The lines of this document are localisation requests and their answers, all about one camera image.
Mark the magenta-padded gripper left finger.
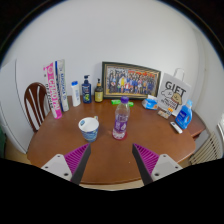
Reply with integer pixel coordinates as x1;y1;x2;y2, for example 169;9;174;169
40;143;92;186

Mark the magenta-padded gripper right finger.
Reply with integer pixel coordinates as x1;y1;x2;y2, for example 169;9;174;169
131;143;184;187

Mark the clear purple-capped water bottle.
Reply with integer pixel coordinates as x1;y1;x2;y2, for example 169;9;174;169
112;95;131;141

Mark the blue yellow painted mug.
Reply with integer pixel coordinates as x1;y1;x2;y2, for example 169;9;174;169
77;115;100;143

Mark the small white remote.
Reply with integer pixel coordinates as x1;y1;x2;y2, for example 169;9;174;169
169;121;184;135

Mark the small brown orange box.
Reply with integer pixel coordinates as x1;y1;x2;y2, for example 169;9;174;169
157;107;174;120

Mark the white radiator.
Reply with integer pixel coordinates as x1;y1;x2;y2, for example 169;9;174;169
189;131;223;166

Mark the blue white tissue pack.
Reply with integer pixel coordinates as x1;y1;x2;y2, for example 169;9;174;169
141;94;159;111

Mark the white bottle with blue cap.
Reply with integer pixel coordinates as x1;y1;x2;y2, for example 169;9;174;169
70;80;82;108

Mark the brown wooden chair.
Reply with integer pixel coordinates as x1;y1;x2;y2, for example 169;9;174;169
23;82;51;134

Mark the dark blue pump bottle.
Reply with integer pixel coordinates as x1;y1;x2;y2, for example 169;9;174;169
81;74;93;104

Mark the white paper gift bag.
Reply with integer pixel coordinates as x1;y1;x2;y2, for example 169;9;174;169
156;67;193;117

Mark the white green shuttlecock tube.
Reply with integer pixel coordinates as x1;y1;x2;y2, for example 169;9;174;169
54;59;70;113

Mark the framed group photo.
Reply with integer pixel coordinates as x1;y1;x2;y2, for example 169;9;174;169
101;61;162;100

